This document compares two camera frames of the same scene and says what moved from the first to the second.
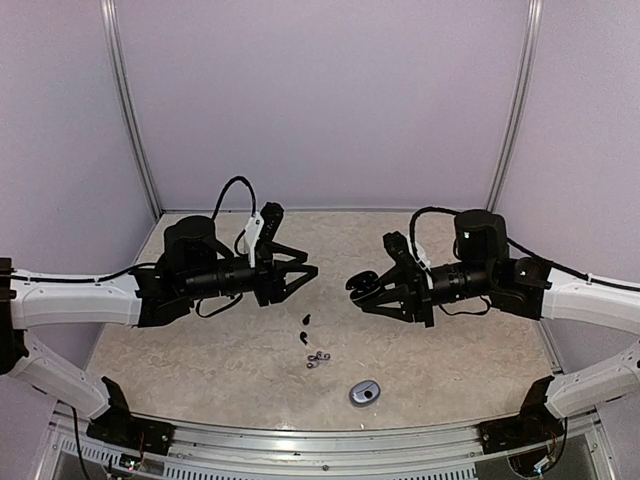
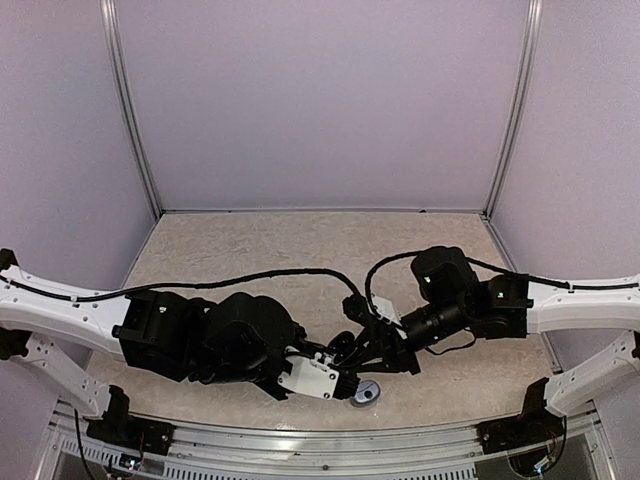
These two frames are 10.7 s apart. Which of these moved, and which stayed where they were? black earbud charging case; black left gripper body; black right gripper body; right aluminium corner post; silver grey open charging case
Moved: black earbud charging case; black left gripper body; black right gripper body
Stayed: silver grey open charging case; right aluminium corner post
